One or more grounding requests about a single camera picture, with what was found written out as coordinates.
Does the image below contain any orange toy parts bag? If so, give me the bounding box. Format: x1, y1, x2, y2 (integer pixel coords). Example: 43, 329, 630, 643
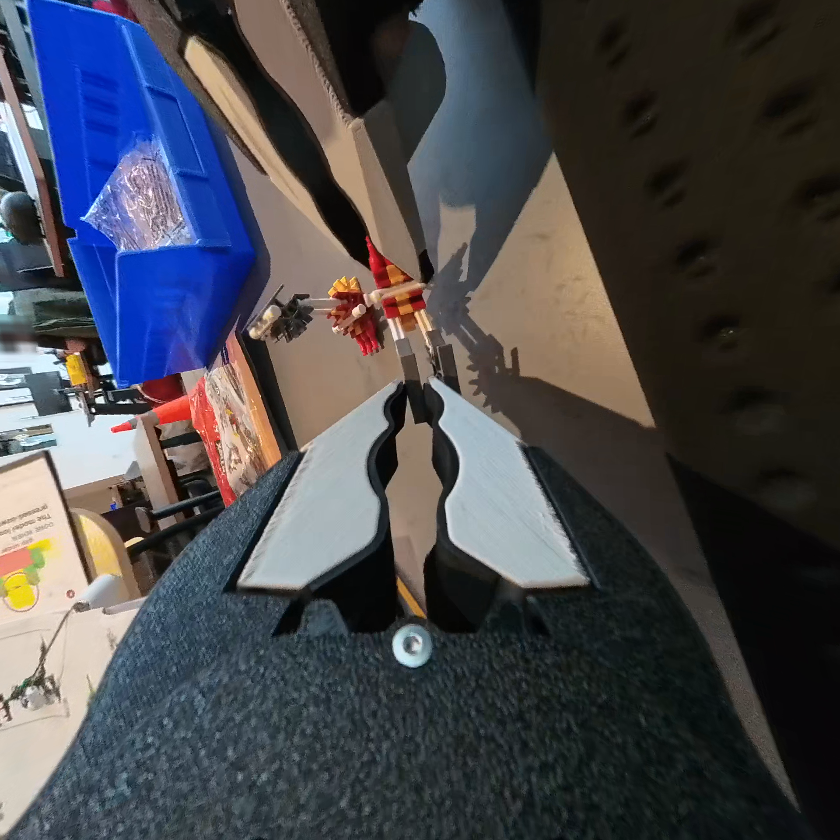
189, 330, 284, 508

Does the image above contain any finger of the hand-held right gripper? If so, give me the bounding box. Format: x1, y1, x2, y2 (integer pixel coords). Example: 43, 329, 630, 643
182, 13, 371, 262
231, 0, 431, 283

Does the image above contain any short yellow toy rod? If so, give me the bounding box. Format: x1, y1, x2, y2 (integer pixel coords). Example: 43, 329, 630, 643
396, 576, 429, 619

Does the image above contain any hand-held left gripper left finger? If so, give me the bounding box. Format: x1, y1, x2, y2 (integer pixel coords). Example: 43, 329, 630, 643
236, 379, 406, 592

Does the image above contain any blue plastic bin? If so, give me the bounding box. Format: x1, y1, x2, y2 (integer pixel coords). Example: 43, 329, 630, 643
26, 0, 258, 389

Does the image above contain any orange traffic cone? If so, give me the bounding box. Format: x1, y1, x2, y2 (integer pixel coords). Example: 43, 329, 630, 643
109, 392, 193, 435

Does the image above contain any black dimpled plastic panel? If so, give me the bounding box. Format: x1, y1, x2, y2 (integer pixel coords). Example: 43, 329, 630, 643
533, 0, 840, 547

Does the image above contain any white cylindrical holder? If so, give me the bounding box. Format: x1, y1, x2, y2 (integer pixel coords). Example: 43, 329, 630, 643
71, 573, 143, 616

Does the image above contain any small red yellow toy assembly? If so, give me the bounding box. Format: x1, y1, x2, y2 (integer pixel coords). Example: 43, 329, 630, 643
363, 235, 439, 358

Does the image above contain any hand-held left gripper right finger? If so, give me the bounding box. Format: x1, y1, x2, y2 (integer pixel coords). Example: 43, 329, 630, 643
425, 378, 592, 592

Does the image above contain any grey-topped red yellow toy assembly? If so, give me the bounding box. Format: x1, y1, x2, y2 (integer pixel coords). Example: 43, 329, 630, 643
247, 276, 386, 358

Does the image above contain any clear plastic bag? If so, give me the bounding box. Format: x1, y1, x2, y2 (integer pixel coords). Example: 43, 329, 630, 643
80, 133, 196, 252

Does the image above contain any white printed sign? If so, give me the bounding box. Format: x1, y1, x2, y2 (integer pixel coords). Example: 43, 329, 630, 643
0, 449, 91, 616

